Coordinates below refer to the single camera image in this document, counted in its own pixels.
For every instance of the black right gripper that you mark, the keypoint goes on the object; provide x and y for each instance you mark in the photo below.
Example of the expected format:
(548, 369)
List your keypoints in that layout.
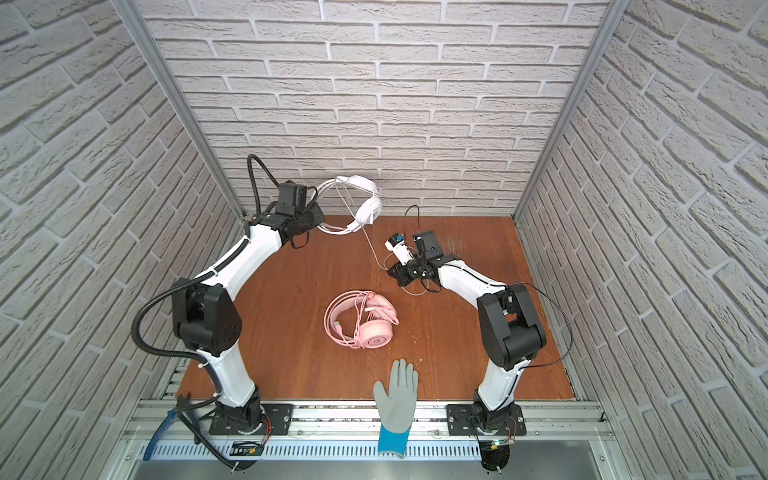
(401, 273)

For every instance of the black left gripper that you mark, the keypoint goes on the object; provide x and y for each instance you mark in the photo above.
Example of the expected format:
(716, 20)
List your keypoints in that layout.
(316, 208)

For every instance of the white headphones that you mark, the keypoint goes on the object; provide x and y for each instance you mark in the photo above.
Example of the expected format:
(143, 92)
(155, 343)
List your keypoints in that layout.
(364, 214)

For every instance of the pink headphones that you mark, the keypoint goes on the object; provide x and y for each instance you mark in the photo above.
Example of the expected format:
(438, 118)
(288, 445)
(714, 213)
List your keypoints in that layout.
(375, 318)

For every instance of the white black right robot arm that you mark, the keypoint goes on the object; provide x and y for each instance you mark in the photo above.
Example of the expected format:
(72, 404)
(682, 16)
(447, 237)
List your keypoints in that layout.
(511, 330)

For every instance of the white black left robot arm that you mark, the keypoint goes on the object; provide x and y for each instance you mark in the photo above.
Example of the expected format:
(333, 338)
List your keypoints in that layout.
(206, 319)

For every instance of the grey blue work glove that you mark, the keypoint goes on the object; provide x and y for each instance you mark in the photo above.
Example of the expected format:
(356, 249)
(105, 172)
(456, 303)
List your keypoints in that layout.
(396, 407)

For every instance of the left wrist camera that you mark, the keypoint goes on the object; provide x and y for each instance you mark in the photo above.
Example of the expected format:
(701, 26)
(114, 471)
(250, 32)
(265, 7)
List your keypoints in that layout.
(292, 199)

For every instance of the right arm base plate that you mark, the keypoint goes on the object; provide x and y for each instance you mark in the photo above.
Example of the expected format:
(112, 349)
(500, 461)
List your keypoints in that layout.
(475, 419)

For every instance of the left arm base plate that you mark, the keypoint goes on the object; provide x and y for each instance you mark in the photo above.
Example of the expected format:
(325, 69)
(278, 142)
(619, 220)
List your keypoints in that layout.
(252, 419)

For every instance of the aluminium corner post left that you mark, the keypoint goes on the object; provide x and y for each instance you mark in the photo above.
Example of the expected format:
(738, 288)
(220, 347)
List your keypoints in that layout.
(150, 50)

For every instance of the aluminium corner post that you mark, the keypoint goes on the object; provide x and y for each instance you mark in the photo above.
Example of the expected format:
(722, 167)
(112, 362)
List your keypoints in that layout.
(150, 50)
(594, 54)

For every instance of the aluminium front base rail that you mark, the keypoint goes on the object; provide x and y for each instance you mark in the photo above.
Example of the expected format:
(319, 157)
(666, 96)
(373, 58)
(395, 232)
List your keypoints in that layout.
(349, 431)

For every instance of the aluminium corner post right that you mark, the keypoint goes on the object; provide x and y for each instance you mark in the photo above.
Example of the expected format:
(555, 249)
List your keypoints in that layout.
(594, 54)

